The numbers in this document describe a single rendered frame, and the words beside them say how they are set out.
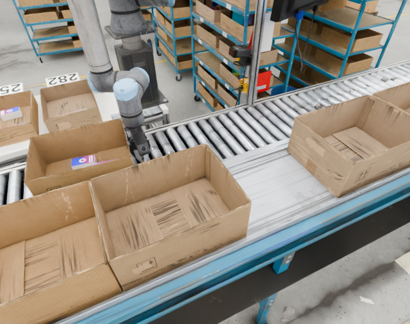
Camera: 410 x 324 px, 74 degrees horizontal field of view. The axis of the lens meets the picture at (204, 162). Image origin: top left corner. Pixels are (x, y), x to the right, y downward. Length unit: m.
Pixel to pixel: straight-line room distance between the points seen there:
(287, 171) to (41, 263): 0.89
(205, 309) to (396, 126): 1.01
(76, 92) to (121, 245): 1.31
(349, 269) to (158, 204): 1.37
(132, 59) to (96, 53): 0.50
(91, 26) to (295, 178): 0.92
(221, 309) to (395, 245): 1.47
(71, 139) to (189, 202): 0.69
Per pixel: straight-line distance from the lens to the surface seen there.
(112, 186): 0.92
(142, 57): 1.65
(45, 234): 1.03
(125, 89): 1.05
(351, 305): 1.91
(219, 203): 0.96
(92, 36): 1.14
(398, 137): 1.35
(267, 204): 0.99
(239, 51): 1.58
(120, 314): 0.80
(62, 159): 1.48
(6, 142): 1.74
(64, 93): 2.00
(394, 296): 2.05
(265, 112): 1.69
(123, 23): 1.59
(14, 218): 0.97
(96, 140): 1.42
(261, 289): 1.11
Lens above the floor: 1.64
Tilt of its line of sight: 43 degrees down
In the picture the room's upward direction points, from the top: 1 degrees counter-clockwise
